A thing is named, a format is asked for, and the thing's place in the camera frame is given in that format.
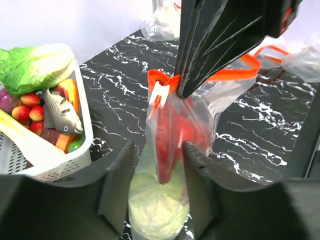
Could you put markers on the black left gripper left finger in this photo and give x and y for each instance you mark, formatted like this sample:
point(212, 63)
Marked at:
point(90, 204)

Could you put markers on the purple onion toy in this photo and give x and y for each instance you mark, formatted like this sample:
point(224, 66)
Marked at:
point(6, 101)

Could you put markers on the small green lime toy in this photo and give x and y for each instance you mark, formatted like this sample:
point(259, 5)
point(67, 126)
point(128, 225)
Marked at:
point(74, 145)

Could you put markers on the round green cabbage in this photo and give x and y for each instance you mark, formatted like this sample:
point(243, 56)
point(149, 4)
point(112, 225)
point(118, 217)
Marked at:
point(157, 211)

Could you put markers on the napa cabbage toy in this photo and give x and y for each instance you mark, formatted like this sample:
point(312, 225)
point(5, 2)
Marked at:
point(28, 69)

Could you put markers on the orange carrot piece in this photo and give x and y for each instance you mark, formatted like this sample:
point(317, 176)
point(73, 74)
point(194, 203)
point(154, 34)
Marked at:
point(68, 88)

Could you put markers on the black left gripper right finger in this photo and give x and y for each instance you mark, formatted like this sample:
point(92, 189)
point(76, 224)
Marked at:
point(226, 206)

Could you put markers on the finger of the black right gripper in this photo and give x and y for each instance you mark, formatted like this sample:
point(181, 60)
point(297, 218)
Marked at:
point(217, 42)

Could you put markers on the clear zip bag orange zipper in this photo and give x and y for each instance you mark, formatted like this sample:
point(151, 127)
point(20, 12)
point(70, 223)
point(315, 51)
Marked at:
point(218, 92)

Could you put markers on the white plastic basket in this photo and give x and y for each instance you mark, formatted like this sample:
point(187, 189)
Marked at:
point(12, 161)

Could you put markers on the red lychee cluster toy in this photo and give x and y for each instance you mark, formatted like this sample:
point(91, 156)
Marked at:
point(30, 113)

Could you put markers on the pile of clear bags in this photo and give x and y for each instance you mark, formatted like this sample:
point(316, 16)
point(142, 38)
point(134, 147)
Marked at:
point(250, 37)

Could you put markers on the red toy lobster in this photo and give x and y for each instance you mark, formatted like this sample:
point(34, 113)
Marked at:
point(179, 122)

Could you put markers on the grey toy fish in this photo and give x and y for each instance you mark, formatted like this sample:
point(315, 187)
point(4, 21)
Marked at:
point(59, 114)

